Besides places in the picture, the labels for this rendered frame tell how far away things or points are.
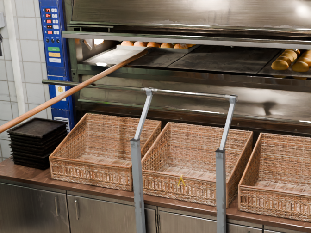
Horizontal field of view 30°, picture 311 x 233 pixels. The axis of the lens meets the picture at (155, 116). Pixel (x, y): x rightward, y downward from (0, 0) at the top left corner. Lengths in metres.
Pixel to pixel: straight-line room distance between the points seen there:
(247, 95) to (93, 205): 1.12
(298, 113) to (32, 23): 1.83
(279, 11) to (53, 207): 1.77
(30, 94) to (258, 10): 1.74
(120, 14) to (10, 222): 1.51
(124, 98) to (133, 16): 0.54
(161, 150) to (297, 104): 0.87
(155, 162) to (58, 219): 0.71
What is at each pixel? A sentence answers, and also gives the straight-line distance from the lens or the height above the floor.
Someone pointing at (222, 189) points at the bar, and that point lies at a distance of 3.00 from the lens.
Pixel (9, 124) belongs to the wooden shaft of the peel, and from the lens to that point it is 2.78.
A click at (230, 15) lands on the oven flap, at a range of 3.34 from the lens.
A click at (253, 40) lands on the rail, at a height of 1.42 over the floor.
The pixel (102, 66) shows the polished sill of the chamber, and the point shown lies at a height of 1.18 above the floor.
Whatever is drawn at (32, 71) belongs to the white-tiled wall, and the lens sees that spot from 4.09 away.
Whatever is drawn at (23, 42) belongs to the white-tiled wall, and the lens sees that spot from 4.07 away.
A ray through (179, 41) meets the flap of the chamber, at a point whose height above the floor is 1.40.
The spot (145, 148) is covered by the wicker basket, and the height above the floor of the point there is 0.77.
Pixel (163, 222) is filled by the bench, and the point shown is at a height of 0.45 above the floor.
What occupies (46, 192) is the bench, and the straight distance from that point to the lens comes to 3.65.
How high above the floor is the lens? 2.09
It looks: 19 degrees down
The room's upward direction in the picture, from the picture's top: 3 degrees counter-clockwise
